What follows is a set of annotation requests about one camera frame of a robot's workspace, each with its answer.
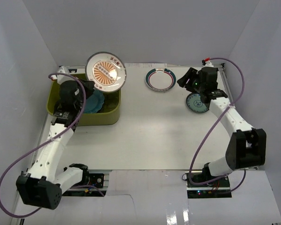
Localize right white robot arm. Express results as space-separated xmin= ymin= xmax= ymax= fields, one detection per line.
xmin=177 ymin=67 xmax=266 ymax=187

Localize teal scalloped plate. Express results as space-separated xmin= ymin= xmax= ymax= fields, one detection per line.
xmin=84 ymin=90 xmax=105 ymax=114

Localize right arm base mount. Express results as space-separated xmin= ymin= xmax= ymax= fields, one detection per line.
xmin=181 ymin=172 xmax=232 ymax=199

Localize purple cable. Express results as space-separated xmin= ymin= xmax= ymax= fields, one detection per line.
xmin=0 ymin=73 xmax=106 ymax=218
xmin=189 ymin=56 xmax=247 ymax=194

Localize small green blue patterned plate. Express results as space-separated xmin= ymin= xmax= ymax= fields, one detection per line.
xmin=185 ymin=93 xmax=209 ymax=113

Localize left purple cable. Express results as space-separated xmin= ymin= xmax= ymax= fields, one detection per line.
xmin=0 ymin=73 xmax=106 ymax=218

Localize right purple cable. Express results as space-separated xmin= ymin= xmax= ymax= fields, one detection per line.
xmin=189 ymin=56 xmax=247 ymax=194

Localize papers at back edge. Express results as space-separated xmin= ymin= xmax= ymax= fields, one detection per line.
xmin=124 ymin=63 xmax=167 ymax=69

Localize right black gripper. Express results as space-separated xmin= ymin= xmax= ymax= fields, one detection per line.
xmin=177 ymin=68 xmax=205 ymax=94

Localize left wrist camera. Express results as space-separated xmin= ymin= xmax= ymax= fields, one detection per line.
xmin=53 ymin=67 xmax=71 ymax=84

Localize white plate with teal rim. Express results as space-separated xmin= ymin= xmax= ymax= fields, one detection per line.
xmin=145 ymin=68 xmax=177 ymax=93

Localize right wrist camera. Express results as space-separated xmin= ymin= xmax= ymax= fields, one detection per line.
xmin=201 ymin=58 xmax=214 ymax=68

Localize green plastic bin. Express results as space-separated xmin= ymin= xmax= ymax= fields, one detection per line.
xmin=47 ymin=74 xmax=121 ymax=129

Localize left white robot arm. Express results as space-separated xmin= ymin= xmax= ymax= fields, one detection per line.
xmin=16 ymin=80 xmax=94 ymax=210

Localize white plate with orange pattern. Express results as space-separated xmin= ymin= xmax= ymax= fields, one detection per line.
xmin=85 ymin=52 xmax=126 ymax=93

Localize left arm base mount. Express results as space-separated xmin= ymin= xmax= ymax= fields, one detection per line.
xmin=62 ymin=173 xmax=107 ymax=197

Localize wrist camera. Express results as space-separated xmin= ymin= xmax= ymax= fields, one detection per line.
xmin=201 ymin=58 xmax=214 ymax=68
xmin=53 ymin=67 xmax=71 ymax=84

